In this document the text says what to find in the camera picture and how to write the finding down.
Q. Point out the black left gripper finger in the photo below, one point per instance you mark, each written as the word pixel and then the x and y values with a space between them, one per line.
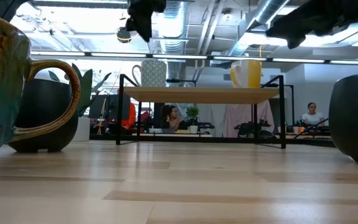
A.
pixel 146 29
pixel 133 21

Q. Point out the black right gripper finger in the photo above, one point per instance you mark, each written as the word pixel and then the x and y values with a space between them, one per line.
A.
pixel 287 28
pixel 295 40

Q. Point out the white lattice patterned mug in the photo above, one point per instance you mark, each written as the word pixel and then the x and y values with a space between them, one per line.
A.
pixel 152 73

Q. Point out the yellow and white mug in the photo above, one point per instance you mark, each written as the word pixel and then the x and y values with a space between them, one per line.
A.
pixel 250 74

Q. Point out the dark blue mug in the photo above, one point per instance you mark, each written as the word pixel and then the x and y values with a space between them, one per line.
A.
pixel 356 118

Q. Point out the dark green mug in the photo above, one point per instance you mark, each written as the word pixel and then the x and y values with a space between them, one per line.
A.
pixel 45 109

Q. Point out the olive teal glazed mug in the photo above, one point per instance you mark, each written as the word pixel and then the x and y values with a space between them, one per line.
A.
pixel 2 93

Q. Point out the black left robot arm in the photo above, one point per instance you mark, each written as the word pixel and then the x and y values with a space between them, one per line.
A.
pixel 2 7

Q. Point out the black round ceiling fixture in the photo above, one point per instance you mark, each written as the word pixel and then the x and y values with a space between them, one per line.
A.
pixel 123 35

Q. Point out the long ceiling light strip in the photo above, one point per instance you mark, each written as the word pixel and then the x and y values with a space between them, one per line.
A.
pixel 120 55

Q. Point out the person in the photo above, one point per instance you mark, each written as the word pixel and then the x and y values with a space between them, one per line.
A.
pixel 172 118
pixel 313 118
pixel 130 116

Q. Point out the snake plant in white pot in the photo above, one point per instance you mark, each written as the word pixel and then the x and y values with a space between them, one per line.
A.
pixel 85 90

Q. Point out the pink hanging cloth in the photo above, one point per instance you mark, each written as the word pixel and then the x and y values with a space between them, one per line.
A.
pixel 244 118

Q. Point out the small background potted plant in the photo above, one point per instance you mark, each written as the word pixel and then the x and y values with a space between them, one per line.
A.
pixel 193 113

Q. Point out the silver ceiling air duct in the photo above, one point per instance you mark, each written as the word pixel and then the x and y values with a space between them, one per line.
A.
pixel 172 31
pixel 266 12

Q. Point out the black aluminium table frame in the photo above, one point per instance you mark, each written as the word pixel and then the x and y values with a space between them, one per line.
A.
pixel 197 140

